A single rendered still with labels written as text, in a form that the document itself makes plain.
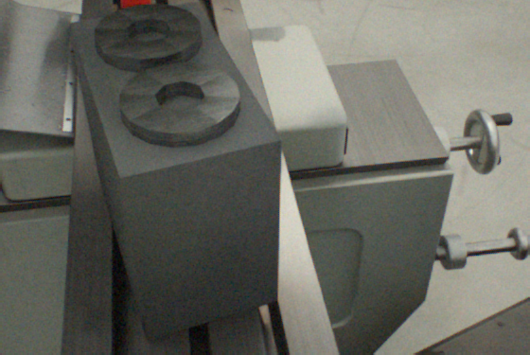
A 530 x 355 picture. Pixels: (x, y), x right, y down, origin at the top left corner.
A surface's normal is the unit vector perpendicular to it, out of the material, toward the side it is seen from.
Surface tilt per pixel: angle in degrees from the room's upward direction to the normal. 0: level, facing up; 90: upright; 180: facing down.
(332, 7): 0
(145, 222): 90
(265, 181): 90
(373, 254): 90
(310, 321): 0
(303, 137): 90
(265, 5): 0
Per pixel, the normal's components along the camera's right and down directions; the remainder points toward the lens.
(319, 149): 0.16, 0.64
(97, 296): 0.00, -0.76
